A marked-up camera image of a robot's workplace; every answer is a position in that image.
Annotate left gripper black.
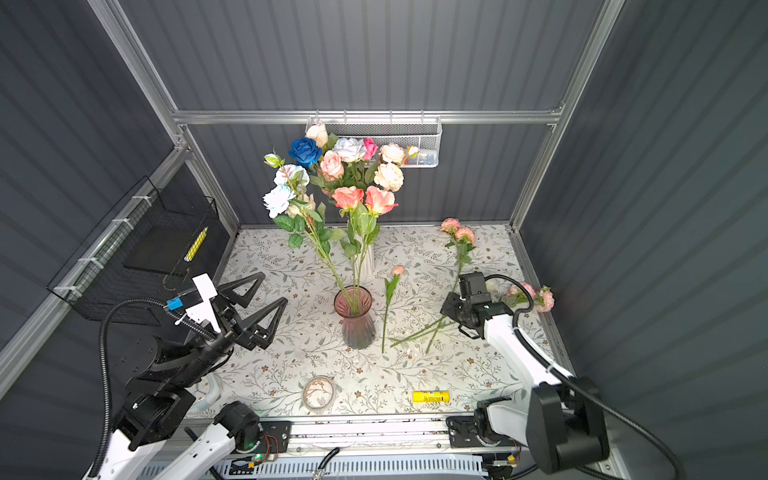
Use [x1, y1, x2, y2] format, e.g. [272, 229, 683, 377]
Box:
[173, 272, 283, 392]

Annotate yellow marker pen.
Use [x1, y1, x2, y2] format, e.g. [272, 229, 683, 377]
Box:
[183, 227, 208, 263]

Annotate yellow label tag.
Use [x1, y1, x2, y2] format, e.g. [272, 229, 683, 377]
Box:
[412, 391, 451, 403]

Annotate floral table mat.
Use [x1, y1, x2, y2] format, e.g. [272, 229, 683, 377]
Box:
[192, 225, 523, 418]

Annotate blue rose stem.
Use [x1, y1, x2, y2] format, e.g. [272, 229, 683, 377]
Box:
[289, 137, 323, 168]

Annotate purple glass vase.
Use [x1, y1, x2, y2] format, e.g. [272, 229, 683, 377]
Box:
[334, 286, 376, 350]

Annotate pink roses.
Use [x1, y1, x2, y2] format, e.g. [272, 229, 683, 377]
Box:
[303, 123, 407, 197]

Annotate black wire wall basket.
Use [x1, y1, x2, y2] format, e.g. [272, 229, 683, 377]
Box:
[47, 184, 229, 322]

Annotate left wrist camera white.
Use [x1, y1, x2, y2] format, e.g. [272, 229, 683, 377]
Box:
[165, 273, 221, 335]

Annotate clear tape roll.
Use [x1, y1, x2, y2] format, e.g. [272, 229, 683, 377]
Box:
[302, 376, 336, 413]

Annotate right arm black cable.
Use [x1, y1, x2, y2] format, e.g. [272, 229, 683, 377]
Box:
[484, 273, 687, 480]

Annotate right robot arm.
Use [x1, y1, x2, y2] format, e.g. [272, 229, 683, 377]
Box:
[441, 272, 610, 474]

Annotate bunch of artificial flowers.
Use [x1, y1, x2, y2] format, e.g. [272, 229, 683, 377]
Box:
[390, 218, 555, 347]

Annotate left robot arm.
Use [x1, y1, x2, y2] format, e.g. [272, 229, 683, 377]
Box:
[85, 272, 288, 479]

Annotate black notebook in basket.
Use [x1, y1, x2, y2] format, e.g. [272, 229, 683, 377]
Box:
[123, 227, 191, 275]

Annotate small pink bud stem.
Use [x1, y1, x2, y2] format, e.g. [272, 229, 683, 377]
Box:
[381, 265, 405, 353]

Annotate white wire wall basket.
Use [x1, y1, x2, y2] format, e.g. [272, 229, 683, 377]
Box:
[305, 115, 443, 169]

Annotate white ribbed ceramic vase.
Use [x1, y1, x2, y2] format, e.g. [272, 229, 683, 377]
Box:
[358, 244, 375, 282]

